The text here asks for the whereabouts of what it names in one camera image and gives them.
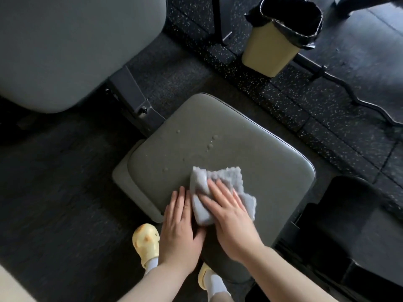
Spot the yellow left shoe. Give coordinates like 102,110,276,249
132,224,160,269

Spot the black curl barbell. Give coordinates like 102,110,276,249
293,53,403,128

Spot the white sock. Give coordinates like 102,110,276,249
206,273,232,299
144,258,159,276

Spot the white right sock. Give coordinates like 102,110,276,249
206,273,232,299

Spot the yellow shoe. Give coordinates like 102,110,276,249
132,224,160,269
197,262,215,290

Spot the grey microfibre cloth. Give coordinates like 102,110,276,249
189,166,257,226

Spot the yellow right shoe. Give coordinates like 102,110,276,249
197,262,215,290

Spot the light grey seat base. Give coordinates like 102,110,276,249
112,140,164,224

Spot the person's right hand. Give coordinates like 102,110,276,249
198,179,264,263

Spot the person's right leg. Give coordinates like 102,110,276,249
209,292,235,302

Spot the person's left hand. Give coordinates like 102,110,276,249
158,186,207,274

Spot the grey backrest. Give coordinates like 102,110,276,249
0,0,167,114

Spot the black foam roller pad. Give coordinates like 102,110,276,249
310,176,383,271

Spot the white left sock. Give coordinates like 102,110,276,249
144,258,159,276

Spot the grey seat cushion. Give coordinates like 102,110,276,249
127,93,317,284

